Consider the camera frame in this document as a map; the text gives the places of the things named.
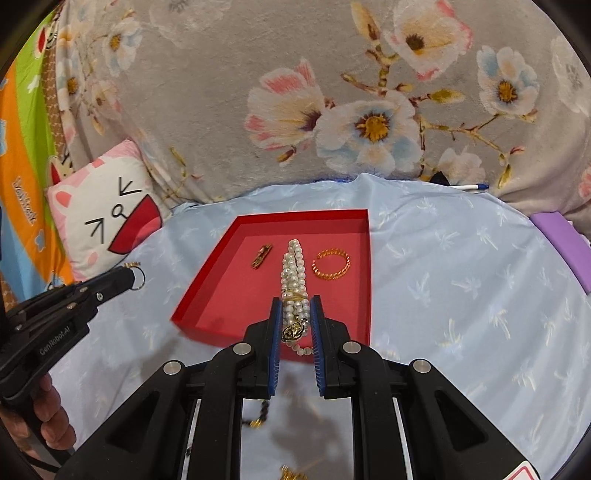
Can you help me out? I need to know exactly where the colourful printed sheet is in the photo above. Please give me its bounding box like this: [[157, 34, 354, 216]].
[[0, 11, 78, 308]]

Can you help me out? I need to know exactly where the gold bangle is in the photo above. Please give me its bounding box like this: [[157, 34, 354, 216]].
[[311, 248, 352, 280]]

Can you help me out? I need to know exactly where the person's left hand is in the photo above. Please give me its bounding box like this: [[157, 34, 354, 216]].
[[0, 371, 77, 472]]

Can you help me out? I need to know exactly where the gold hair clip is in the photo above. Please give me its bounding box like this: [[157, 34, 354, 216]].
[[250, 244, 274, 270]]

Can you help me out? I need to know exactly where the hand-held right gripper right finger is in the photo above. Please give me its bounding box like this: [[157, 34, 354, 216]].
[[309, 295, 543, 480]]

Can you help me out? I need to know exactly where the black bead bracelet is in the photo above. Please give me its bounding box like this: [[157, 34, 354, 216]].
[[242, 401, 272, 428]]

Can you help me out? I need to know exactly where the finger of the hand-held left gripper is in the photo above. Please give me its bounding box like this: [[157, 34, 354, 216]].
[[45, 268, 136, 315]]

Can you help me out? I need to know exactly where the red tray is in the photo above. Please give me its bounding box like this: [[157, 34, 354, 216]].
[[171, 210, 374, 365]]

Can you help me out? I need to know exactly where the purple box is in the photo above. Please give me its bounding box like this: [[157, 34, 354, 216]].
[[530, 211, 591, 296]]

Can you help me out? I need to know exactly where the white pearl necklace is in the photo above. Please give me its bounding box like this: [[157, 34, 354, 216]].
[[278, 239, 318, 358]]

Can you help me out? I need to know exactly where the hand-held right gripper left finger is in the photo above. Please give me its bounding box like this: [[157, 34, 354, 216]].
[[62, 296, 283, 480]]

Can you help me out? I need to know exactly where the pink cat pillow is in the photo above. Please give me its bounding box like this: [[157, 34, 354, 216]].
[[46, 140, 173, 281]]

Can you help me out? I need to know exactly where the grey floral blanket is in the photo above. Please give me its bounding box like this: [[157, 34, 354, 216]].
[[44, 0, 591, 217]]

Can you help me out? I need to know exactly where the light blue cloth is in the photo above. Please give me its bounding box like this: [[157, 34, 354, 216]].
[[46, 173, 591, 480]]

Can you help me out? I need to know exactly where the small ring with gold chain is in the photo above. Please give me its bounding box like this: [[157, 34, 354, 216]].
[[121, 261, 147, 291]]

